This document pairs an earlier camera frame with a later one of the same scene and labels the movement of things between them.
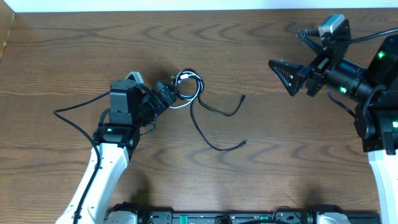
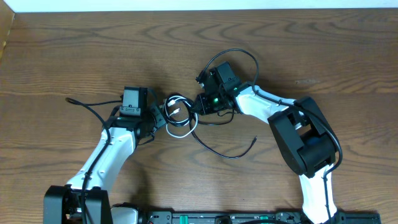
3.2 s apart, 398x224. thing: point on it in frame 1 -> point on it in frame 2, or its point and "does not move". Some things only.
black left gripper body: (153, 106) -> (158, 118)
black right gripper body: (317, 72) -> (211, 103)
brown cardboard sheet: (7, 16) does not move
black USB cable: (194, 73) -> (178, 111)
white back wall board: (23, 6) does not move
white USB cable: (184, 76) -> (171, 102)
